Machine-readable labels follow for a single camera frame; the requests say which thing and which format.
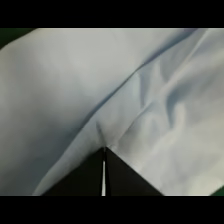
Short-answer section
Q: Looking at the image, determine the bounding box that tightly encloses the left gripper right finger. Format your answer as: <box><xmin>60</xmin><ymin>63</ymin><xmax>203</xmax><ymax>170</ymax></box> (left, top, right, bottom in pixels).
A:
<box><xmin>104</xmin><ymin>146</ymin><xmax>165</xmax><ymax>197</ymax></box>

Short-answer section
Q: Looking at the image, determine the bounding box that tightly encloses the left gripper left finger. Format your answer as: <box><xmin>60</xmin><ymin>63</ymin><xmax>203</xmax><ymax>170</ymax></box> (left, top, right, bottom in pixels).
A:
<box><xmin>43</xmin><ymin>146</ymin><xmax>106</xmax><ymax>197</ymax></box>

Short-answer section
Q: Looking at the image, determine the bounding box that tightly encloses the light blue shirt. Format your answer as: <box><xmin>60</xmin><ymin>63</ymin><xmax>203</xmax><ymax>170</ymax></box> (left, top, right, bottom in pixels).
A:
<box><xmin>0</xmin><ymin>27</ymin><xmax>224</xmax><ymax>197</ymax></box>

